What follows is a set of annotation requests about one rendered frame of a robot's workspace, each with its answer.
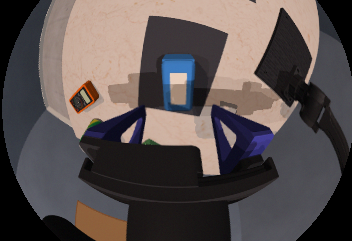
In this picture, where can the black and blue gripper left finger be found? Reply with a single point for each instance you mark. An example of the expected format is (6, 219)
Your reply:
(112, 129)

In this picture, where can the orange digital multimeter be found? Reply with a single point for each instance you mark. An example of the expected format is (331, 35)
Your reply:
(85, 96)

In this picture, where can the green drink can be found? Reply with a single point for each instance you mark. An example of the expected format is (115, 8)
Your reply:
(93, 123)

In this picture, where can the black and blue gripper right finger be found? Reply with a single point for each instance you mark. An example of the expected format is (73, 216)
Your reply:
(252, 138)

